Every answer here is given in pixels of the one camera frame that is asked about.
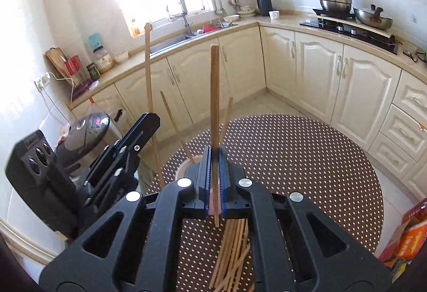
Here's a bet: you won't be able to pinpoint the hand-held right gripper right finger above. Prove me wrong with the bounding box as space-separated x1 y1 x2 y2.
218 146 392 292

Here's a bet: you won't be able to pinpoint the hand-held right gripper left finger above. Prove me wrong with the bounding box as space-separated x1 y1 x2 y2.
39 146 214 292

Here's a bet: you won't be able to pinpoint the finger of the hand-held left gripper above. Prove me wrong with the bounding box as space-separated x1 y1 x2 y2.
87 113 161 184
83 169 139 217

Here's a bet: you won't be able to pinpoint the pink cup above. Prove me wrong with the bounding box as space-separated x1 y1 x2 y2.
174 154 205 184

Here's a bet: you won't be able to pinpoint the wooden chopstick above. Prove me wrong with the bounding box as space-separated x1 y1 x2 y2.
214 44 221 228
144 22 165 187
209 44 217 150

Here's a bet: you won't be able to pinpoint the pile of wooden chopsticks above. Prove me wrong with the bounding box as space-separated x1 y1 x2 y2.
208 219 256 292

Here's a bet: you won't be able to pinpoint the silver rice cooker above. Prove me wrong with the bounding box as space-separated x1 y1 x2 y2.
55 112 112 172

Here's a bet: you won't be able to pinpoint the purple cloth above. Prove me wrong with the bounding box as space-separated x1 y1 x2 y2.
72 78 97 99

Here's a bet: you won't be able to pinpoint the small dark jar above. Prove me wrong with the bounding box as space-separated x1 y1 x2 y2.
86 63 101 80

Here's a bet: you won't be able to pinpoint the large glass jar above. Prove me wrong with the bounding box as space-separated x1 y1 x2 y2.
93 48 112 74

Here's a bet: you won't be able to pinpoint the round polka dot table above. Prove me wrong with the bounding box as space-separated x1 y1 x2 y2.
147 114 384 292

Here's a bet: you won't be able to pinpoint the steel kitchen sink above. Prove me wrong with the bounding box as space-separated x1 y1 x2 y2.
148 20 239 55

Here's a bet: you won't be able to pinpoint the red utensil rack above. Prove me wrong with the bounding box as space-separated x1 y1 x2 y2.
65 55 82 85

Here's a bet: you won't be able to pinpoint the teal box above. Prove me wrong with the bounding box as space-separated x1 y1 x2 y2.
88 33 102 52

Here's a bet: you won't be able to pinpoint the wooden cutting board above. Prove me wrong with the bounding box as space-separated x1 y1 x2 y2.
45 46 76 87

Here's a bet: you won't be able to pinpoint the metal kitchen faucet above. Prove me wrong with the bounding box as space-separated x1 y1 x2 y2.
167 0 194 37

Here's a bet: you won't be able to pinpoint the cream kitchen base cabinets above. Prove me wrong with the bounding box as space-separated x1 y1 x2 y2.
67 23 427 202

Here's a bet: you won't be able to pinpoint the stack of white dishes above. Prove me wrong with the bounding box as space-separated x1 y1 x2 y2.
235 5 257 17

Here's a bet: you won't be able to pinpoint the black electric kettle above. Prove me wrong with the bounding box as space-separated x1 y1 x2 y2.
257 0 274 16

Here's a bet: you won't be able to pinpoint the orange cardboard box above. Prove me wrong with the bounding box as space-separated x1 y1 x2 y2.
378 198 427 282

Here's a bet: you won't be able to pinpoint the black gas stove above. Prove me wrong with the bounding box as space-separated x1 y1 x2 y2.
299 13 401 55

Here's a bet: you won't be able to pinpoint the steel wok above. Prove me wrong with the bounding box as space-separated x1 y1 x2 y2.
354 5 393 30

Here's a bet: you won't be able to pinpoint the eyeglasses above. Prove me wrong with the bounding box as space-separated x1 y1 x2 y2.
402 48 424 62

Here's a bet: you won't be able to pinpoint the white wall outlet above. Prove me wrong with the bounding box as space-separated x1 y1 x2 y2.
34 73 50 90

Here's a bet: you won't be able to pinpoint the white power cable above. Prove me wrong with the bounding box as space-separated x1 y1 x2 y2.
43 73 76 106

